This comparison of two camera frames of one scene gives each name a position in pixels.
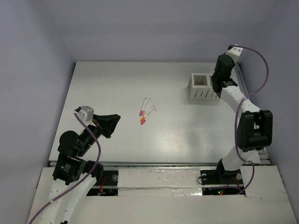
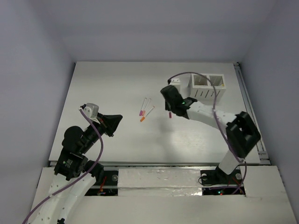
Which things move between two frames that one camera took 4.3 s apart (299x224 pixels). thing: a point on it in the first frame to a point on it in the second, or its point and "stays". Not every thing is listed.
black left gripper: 103,127 stays
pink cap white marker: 145,108 stays
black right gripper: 233,61 to 167,106
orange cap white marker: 143,118 stays
